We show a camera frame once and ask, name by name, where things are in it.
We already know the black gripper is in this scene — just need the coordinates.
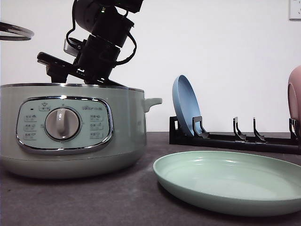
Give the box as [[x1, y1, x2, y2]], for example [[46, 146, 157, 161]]
[[37, 35, 129, 88]]

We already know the glass lid with green knob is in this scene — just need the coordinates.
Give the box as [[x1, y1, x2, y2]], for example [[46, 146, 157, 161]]
[[0, 22, 34, 41]]

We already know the green plate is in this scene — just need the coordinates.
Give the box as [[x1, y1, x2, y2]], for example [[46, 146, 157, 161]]
[[153, 151, 301, 217]]

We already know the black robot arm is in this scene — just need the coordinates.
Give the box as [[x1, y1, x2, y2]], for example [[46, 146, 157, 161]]
[[37, 0, 143, 87]]

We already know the green electric steamer pot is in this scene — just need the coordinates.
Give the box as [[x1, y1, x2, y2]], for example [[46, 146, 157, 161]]
[[0, 83, 163, 179]]

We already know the blue plate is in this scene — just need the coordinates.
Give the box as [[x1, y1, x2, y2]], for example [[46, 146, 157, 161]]
[[172, 75, 201, 135]]

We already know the pink plate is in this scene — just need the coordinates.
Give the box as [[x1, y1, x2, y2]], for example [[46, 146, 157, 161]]
[[287, 65, 301, 138]]

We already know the black plate rack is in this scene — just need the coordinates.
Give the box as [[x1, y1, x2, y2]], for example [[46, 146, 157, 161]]
[[169, 116, 301, 154]]

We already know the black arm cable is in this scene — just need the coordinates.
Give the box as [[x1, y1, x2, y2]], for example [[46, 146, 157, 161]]
[[66, 22, 137, 63]]

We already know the white wall socket right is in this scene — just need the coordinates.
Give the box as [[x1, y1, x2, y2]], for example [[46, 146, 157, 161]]
[[289, 0, 301, 22]]

